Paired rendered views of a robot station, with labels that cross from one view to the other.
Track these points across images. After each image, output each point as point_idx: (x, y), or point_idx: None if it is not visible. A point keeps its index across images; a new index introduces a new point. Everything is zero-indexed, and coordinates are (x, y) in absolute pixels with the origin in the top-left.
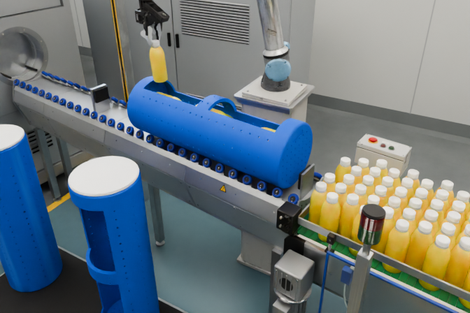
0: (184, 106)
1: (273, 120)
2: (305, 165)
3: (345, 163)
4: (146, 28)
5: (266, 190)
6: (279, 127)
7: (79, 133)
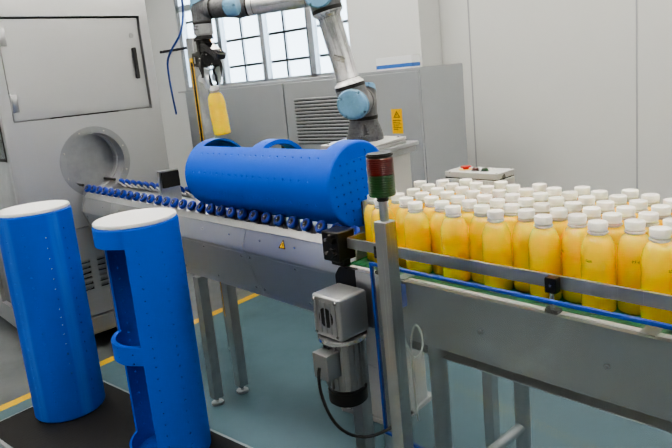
0: (240, 150)
1: None
2: None
3: (418, 185)
4: (201, 69)
5: None
6: (333, 144)
7: None
